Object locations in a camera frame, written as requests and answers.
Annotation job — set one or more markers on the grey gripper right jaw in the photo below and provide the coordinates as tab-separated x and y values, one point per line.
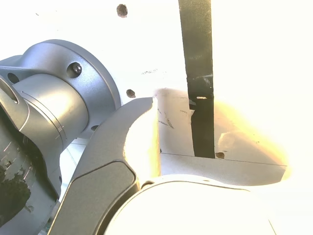
185	210

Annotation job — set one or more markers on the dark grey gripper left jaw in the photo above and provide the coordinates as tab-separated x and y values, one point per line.
105	151

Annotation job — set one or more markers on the black tape strip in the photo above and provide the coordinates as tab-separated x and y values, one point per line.
198	49

